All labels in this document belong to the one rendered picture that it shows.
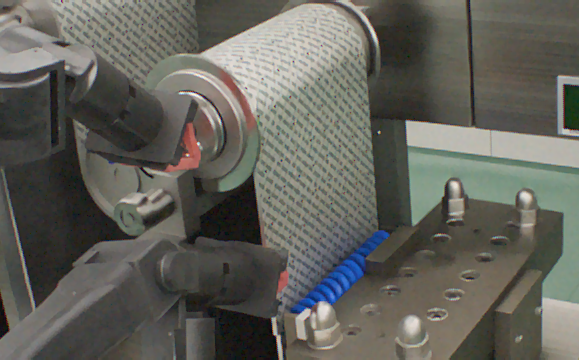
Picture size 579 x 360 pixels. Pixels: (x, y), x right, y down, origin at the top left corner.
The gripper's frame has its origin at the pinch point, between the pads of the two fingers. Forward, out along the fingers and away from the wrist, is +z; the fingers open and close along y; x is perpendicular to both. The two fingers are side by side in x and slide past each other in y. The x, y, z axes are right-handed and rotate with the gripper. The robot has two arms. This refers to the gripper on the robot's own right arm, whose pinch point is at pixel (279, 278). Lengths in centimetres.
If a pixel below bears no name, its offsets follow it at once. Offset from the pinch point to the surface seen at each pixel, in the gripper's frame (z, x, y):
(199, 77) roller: -13.6, 18.7, -4.5
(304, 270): 4.5, 1.0, 0.3
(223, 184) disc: -7.6, 8.8, -3.8
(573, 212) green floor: 261, 19, -42
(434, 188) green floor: 263, 21, -97
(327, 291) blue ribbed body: 5.4, -0.8, 3.0
